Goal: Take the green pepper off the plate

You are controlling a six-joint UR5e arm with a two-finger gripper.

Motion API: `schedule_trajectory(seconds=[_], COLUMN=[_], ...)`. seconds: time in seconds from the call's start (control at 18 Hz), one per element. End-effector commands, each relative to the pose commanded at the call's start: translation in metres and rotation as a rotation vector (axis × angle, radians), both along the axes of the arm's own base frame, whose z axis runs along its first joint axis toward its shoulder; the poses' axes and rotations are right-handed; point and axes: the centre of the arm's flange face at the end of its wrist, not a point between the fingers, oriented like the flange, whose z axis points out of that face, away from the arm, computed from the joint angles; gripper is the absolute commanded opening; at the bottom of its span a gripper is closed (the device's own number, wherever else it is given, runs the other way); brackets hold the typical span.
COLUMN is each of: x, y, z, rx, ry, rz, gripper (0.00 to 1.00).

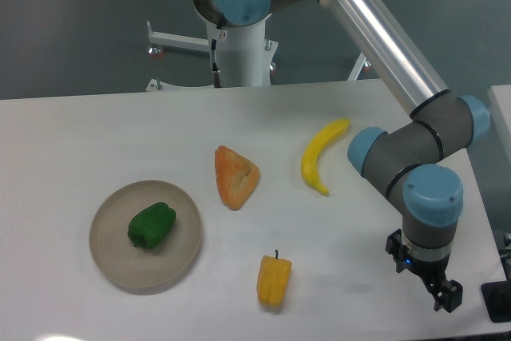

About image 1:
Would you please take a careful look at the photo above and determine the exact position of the green bell pepper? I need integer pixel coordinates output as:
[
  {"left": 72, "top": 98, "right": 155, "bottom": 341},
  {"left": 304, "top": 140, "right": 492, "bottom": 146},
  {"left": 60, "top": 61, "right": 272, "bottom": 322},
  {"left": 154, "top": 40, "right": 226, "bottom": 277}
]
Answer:
[{"left": 127, "top": 202, "right": 176, "bottom": 249}]

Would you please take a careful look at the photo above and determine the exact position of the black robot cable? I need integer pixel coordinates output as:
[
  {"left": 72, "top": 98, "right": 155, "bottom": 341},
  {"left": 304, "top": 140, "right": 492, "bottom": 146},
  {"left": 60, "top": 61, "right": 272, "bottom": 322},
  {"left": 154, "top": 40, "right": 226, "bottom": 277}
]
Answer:
[{"left": 209, "top": 13, "right": 228, "bottom": 89}]

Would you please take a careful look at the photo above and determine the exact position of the beige round plate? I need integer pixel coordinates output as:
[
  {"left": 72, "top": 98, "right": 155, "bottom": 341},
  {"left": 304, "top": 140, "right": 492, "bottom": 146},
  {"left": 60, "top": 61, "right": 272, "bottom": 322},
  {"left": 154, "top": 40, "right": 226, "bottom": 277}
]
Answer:
[{"left": 89, "top": 180, "right": 202, "bottom": 295}]

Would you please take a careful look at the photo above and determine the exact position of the white side table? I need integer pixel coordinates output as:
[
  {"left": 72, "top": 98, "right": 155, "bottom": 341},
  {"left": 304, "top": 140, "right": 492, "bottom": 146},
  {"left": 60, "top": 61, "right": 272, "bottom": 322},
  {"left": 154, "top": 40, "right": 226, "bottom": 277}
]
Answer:
[{"left": 488, "top": 85, "right": 511, "bottom": 159}]

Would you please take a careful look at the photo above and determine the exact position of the black device at right edge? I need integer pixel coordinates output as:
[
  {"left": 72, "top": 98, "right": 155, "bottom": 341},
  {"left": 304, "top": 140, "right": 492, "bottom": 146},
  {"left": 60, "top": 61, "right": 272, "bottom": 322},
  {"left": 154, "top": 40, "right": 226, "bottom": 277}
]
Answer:
[{"left": 481, "top": 280, "right": 510, "bottom": 323}]

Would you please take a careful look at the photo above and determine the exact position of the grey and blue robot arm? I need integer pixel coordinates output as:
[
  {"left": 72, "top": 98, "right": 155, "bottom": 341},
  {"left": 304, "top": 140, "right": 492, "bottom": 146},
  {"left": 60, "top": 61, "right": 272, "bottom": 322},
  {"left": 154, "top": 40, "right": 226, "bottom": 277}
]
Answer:
[{"left": 193, "top": 0, "right": 490, "bottom": 311}]

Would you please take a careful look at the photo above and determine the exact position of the yellow bell pepper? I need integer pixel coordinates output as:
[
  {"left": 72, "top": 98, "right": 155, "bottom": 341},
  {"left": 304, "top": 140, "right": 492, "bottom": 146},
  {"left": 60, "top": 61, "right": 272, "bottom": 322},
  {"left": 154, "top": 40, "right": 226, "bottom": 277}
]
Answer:
[{"left": 256, "top": 249, "right": 292, "bottom": 307}]

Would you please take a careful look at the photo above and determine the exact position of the yellow banana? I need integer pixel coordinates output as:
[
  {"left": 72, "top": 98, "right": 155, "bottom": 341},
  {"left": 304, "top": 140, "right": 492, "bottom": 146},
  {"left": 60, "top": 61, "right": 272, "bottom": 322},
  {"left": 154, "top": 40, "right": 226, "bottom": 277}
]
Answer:
[{"left": 300, "top": 118, "right": 351, "bottom": 196}]

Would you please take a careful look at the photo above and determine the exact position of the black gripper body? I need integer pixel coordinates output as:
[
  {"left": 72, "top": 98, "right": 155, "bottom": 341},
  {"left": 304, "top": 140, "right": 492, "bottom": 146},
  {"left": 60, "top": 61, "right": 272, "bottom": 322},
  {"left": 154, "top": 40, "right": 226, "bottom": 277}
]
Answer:
[{"left": 404, "top": 243, "right": 450, "bottom": 281}]

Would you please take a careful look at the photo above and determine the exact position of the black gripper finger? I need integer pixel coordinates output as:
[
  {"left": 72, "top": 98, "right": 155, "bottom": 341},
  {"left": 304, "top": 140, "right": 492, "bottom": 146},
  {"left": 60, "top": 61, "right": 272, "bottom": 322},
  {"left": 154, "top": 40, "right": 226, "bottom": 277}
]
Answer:
[
  {"left": 385, "top": 229, "right": 408, "bottom": 273},
  {"left": 422, "top": 273, "right": 463, "bottom": 312}
]

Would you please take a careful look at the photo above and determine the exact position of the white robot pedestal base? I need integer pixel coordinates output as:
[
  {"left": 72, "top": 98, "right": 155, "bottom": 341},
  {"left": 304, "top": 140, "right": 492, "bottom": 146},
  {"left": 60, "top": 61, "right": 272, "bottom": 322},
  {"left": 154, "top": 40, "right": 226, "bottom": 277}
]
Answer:
[{"left": 146, "top": 0, "right": 372, "bottom": 88}]

